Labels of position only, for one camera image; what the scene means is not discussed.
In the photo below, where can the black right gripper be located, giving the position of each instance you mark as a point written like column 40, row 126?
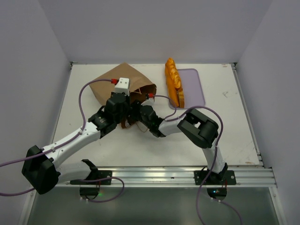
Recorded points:
column 136, row 108

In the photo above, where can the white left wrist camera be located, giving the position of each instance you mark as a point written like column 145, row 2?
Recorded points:
column 121, row 85

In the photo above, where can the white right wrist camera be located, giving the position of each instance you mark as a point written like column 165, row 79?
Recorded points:
column 149, row 99

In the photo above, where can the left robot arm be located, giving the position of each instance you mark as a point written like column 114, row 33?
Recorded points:
column 44, row 168

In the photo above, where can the brown paper bag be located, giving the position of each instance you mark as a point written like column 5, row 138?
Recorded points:
column 102, row 88

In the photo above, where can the beige fake bread slice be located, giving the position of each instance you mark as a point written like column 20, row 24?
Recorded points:
column 181, row 98

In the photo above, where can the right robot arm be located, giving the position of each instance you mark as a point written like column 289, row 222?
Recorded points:
column 201, row 130

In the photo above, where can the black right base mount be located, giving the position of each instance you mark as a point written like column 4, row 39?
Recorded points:
column 217, row 183

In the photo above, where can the aluminium mounting rail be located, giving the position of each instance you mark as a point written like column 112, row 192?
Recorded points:
column 169, row 176

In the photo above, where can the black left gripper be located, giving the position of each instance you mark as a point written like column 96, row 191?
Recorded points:
column 127, row 100

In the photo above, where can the lilac plastic tray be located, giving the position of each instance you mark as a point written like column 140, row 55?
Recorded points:
column 193, row 93

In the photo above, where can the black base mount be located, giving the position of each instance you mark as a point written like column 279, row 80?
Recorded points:
column 217, row 183
column 91, row 190

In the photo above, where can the orange fake baguette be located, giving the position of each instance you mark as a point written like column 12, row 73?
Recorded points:
column 172, row 93

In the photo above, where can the orange fake bread loaf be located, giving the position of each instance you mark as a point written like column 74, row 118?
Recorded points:
column 172, row 72

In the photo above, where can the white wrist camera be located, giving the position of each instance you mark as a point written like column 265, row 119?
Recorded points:
column 149, row 99
column 121, row 85

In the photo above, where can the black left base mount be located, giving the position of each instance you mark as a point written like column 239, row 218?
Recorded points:
column 91, row 190

